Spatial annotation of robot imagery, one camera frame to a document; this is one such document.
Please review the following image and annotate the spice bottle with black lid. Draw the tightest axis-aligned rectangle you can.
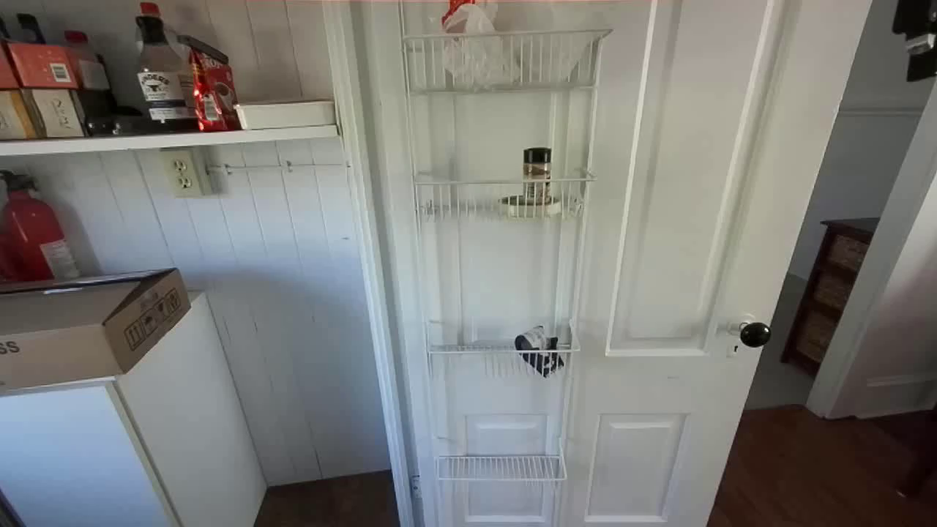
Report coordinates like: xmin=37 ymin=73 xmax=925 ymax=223
xmin=523 ymin=144 xmax=556 ymax=207

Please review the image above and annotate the dark liquor bottle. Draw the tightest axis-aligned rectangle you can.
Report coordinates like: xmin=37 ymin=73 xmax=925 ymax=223
xmin=133 ymin=0 xmax=201 ymax=133

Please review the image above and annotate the black and white patterned pouch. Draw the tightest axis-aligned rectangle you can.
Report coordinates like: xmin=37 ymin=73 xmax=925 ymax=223
xmin=512 ymin=323 xmax=568 ymax=377

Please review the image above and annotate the white panelled door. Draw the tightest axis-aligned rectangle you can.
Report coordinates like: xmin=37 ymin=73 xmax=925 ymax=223
xmin=350 ymin=0 xmax=875 ymax=527

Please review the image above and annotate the white plastic bag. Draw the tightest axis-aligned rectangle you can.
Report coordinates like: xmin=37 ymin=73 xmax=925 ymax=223
xmin=438 ymin=0 xmax=520 ymax=90

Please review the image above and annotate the white flat box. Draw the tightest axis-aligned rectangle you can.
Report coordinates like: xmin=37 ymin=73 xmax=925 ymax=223
xmin=231 ymin=99 xmax=338 ymax=136

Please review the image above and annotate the black door knob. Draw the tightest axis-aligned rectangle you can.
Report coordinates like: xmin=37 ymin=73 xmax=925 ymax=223
xmin=738 ymin=319 xmax=773 ymax=352

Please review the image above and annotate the red snack bag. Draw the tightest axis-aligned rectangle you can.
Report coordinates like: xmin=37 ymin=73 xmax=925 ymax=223
xmin=177 ymin=35 xmax=243 ymax=136

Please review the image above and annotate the white cabinet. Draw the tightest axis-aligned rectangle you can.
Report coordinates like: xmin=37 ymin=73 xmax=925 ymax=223
xmin=0 ymin=291 xmax=271 ymax=527

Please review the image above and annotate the brown wooden drawer unit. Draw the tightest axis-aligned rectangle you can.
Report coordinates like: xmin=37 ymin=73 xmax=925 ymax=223
xmin=779 ymin=216 xmax=881 ymax=377

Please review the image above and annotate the brown cardboard box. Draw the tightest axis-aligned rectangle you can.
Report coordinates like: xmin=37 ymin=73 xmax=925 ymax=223
xmin=0 ymin=270 xmax=193 ymax=393

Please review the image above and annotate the red fire extinguisher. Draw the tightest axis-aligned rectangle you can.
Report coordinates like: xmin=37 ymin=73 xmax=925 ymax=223
xmin=0 ymin=169 xmax=83 ymax=288

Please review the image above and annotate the tan carton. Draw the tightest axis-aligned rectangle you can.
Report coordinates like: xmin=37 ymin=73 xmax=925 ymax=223
xmin=19 ymin=87 xmax=89 ymax=141

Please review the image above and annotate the red carton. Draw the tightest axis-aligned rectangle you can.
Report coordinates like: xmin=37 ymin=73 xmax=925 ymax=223
xmin=3 ymin=40 xmax=83 ymax=95

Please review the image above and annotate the white wire door rack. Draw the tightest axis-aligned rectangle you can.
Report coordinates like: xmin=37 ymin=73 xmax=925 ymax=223
xmin=398 ymin=27 xmax=615 ymax=485

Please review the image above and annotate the cream wall outlet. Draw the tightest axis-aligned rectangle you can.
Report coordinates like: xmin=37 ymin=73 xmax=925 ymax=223
xmin=158 ymin=147 xmax=217 ymax=202

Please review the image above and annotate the white wall shelf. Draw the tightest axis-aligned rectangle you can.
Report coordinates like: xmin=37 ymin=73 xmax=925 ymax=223
xmin=0 ymin=124 xmax=344 ymax=162

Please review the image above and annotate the black wall device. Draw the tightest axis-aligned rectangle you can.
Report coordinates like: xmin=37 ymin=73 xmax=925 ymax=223
xmin=892 ymin=0 xmax=937 ymax=84

